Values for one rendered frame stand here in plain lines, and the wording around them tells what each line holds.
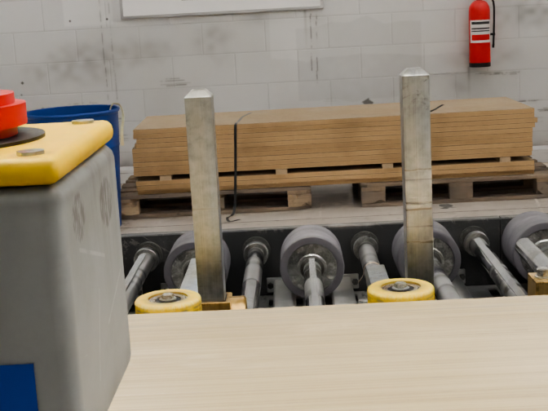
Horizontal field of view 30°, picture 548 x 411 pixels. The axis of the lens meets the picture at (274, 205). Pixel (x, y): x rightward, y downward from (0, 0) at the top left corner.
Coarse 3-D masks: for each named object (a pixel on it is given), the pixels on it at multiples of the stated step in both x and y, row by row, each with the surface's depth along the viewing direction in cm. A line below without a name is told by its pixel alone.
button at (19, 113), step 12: (0, 96) 24; (12, 96) 24; (0, 108) 23; (12, 108) 24; (24, 108) 24; (0, 120) 23; (12, 120) 24; (24, 120) 24; (0, 132) 24; (12, 132) 24
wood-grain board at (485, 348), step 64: (128, 320) 117; (192, 320) 116; (256, 320) 114; (320, 320) 113; (384, 320) 112; (448, 320) 111; (512, 320) 110; (128, 384) 97; (192, 384) 96; (256, 384) 95; (320, 384) 94; (384, 384) 94; (448, 384) 93; (512, 384) 92
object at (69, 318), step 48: (0, 144) 23; (48, 144) 23; (96, 144) 25; (0, 192) 21; (48, 192) 21; (96, 192) 25; (0, 240) 21; (48, 240) 21; (96, 240) 25; (0, 288) 22; (48, 288) 22; (96, 288) 24; (0, 336) 22; (48, 336) 22; (96, 336) 24; (48, 384) 22; (96, 384) 24
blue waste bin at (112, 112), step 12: (48, 108) 608; (60, 108) 612; (72, 108) 614; (84, 108) 615; (96, 108) 613; (108, 108) 607; (36, 120) 569; (48, 120) 565; (60, 120) 563; (72, 120) 564; (96, 120) 570; (108, 120) 577; (108, 144) 580; (120, 180) 599; (120, 192) 598; (120, 204) 598; (120, 216) 599
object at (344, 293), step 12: (348, 276) 189; (456, 276) 186; (168, 288) 189; (276, 288) 184; (336, 288) 182; (348, 288) 182; (456, 288) 179; (276, 300) 177; (288, 300) 177; (336, 300) 175; (348, 300) 175
